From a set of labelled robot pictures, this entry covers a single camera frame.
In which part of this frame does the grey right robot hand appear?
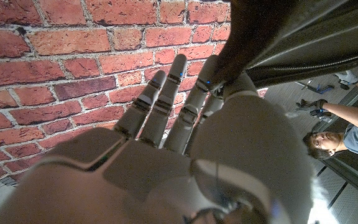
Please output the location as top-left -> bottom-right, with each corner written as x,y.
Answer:
0,53 -> 315,224

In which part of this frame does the black backpack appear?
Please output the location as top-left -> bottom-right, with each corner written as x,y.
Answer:
211,0 -> 358,91

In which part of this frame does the metal backdrop clip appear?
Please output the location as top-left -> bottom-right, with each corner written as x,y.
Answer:
0,176 -> 17,192

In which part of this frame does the person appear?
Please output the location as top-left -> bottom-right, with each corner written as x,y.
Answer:
295,71 -> 358,161

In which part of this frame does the grey sneaker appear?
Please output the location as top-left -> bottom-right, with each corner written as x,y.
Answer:
334,70 -> 358,86

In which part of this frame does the brick wall print backdrop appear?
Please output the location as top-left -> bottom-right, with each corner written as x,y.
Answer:
0,0 -> 269,188

